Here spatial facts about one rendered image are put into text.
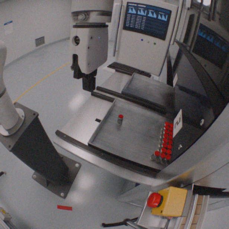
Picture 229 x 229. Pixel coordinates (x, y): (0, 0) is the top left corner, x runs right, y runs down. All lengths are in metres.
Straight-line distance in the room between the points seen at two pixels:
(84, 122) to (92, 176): 0.88
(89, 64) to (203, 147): 0.27
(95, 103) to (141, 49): 0.74
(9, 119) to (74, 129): 0.34
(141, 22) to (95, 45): 0.92
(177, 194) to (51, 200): 1.23
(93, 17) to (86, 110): 0.43
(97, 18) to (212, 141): 0.28
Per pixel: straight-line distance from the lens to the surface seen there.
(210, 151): 0.21
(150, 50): 1.14
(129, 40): 1.18
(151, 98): 0.70
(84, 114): 0.54
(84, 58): 0.23
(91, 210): 1.28
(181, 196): 0.30
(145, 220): 0.42
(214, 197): 0.64
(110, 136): 0.47
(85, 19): 0.23
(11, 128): 0.66
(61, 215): 1.34
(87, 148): 0.42
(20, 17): 5.66
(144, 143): 0.48
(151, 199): 0.29
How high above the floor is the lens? 1.27
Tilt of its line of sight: 46 degrees down
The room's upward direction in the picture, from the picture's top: 9 degrees clockwise
